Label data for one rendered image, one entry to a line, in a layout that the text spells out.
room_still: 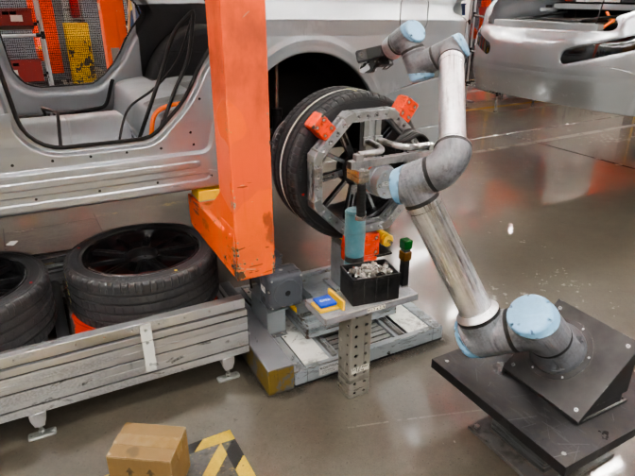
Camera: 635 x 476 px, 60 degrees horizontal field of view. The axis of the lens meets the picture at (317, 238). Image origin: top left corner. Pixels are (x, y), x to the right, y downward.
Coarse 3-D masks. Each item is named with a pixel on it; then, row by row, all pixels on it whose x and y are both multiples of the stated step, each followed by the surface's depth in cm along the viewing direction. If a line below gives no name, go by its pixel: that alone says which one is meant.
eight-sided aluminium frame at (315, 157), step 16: (352, 112) 221; (368, 112) 224; (384, 112) 227; (336, 128) 220; (400, 128) 235; (320, 144) 221; (320, 160) 221; (416, 160) 244; (320, 176) 224; (320, 192) 227; (320, 208) 230; (400, 208) 250; (336, 224) 237; (368, 224) 245; (384, 224) 249
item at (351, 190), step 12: (384, 120) 240; (384, 132) 244; (396, 132) 245; (348, 144) 238; (336, 156) 238; (348, 156) 240; (336, 168) 244; (324, 180) 238; (348, 180) 244; (336, 192) 243; (348, 192) 248; (324, 204) 243; (336, 204) 269; (348, 204) 249; (372, 204) 255; (384, 204) 256; (336, 216) 249
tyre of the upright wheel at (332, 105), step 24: (312, 96) 239; (336, 96) 229; (360, 96) 229; (384, 96) 236; (288, 120) 238; (288, 144) 231; (312, 144) 227; (288, 168) 230; (288, 192) 237; (312, 216) 239
